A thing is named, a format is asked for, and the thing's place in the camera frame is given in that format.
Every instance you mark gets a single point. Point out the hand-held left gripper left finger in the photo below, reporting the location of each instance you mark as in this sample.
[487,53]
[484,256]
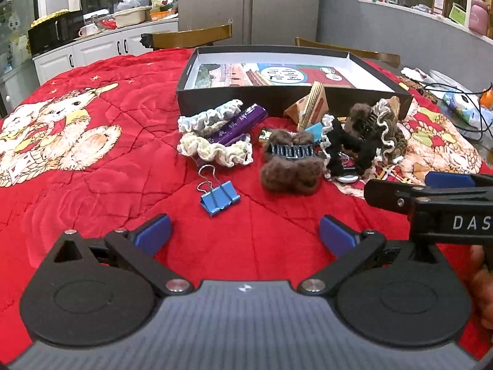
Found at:
[154,233]

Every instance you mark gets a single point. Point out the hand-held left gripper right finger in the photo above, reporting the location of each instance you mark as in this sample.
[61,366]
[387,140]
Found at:
[335,235]

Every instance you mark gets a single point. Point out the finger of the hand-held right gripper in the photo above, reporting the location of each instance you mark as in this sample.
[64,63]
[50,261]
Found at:
[385,194]
[448,180]

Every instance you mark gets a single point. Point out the blue binder clip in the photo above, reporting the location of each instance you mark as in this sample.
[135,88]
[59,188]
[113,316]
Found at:
[219,198]

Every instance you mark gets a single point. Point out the brown fuzzy bow hair clip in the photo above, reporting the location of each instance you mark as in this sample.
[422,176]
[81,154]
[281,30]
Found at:
[285,175]

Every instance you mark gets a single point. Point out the cream ruffled scrunchie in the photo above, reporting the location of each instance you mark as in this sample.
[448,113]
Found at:
[192,142]

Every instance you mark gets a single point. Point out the purple packet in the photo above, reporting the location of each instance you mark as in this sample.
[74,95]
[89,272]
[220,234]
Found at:
[238,123]

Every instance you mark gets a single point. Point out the black cardboard box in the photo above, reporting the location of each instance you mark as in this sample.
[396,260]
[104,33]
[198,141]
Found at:
[215,96]

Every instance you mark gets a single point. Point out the person's right hand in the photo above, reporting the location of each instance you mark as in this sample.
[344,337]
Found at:
[483,285]

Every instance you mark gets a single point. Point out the round metal item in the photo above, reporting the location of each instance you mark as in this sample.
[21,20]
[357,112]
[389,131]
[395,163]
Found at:
[346,179]

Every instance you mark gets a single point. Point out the brown scrunchie with white trim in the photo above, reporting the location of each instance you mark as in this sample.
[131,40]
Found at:
[393,135]

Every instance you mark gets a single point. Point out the white and blue packet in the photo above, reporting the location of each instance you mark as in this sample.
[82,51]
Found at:
[466,111]

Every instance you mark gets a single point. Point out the small brown fuzzy hair clip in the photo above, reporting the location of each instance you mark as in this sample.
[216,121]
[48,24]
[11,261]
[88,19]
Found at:
[358,113]

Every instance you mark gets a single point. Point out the small wooden block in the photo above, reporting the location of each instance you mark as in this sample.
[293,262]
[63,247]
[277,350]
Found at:
[395,106]

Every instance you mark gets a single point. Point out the small blue item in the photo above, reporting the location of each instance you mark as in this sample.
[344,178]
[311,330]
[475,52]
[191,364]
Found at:
[314,130]

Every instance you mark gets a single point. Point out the white cloth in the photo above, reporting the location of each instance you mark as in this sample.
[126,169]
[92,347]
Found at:
[414,72]

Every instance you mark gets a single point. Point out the wooden triangular piece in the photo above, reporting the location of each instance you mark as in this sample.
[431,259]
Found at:
[308,108]

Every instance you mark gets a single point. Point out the small gold item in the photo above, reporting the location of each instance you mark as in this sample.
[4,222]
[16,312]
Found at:
[266,135]

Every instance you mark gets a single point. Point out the grey ruffled scrunchie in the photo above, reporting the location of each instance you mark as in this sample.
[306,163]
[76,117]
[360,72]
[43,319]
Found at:
[200,119]

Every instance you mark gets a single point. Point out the red printed blanket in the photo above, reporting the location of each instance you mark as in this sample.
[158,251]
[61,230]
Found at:
[154,104]

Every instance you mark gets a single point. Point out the wooden chair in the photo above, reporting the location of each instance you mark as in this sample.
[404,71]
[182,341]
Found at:
[385,57]
[185,38]

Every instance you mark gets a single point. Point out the green card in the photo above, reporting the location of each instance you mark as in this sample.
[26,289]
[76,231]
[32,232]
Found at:
[457,14]

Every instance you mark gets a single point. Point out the printed paper sheet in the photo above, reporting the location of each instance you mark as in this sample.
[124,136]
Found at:
[246,75]

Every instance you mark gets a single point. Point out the white kitchen cabinet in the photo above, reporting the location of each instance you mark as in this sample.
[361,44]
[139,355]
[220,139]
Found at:
[100,52]

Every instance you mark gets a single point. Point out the white mug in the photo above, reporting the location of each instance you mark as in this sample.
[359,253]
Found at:
[88,31]

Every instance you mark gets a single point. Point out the beige plastic basin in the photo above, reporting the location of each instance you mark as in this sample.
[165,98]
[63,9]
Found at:
[131,17]

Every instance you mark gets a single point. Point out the black microwave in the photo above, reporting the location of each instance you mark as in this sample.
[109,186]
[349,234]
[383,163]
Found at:
[54,32]

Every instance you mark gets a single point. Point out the steel refrigerator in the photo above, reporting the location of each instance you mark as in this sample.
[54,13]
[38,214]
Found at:
[269,0]

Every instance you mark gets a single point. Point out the white plastic bag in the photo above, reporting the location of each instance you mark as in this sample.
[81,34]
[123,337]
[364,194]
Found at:
[127,4]

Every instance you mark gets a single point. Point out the yellow fringed cloth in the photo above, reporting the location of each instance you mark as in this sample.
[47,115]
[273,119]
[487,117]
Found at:
[46,18]

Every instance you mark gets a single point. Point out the small picture frame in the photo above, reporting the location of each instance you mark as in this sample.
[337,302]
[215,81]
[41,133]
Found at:
[439,4]

